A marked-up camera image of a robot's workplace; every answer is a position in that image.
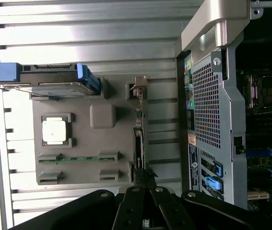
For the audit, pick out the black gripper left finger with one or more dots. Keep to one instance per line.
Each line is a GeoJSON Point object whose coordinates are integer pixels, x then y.
{"type": "Point", "coordinates": [128, 210]}

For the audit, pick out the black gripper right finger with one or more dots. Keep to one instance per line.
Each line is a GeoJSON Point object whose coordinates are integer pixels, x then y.
{"type": "Point", "coordinates": [174, 213]}

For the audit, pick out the blue card retention clip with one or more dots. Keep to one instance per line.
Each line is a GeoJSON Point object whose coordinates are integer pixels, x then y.
{"type": "Point", "coordinates": [218, 169]}
{"type": "Point", "coordinates": [213, 184]}

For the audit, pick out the green RAM stick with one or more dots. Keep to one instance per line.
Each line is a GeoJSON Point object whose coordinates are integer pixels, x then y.
{"type": "Point", "coordinates": [78, 159]}

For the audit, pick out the grey plastic parts rack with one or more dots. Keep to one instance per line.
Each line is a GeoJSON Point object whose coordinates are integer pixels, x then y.
{"type": "Point", "coordinates": [90, 148]}

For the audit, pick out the green motherboard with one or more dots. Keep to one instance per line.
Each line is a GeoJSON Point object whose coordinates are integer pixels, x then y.
{"type": "Point", "coordinates": [258, 165]}

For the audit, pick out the silver CPU chip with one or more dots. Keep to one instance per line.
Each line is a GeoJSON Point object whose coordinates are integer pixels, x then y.
{"type": "Point", "coordinates": [53, 130]}

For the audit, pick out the open black PC case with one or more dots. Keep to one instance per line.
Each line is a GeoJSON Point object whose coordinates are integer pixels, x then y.
{"type": "Point", "coordinates": [224, 95]}

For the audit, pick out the CPU socket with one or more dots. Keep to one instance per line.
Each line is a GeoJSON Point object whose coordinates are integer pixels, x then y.
{"type": "Point", "coordinates": [270, 92]}

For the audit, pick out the hard disk in blue caddy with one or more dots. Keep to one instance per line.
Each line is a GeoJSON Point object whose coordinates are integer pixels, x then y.
{"type": "Point", "coordinates": [49, 76]}

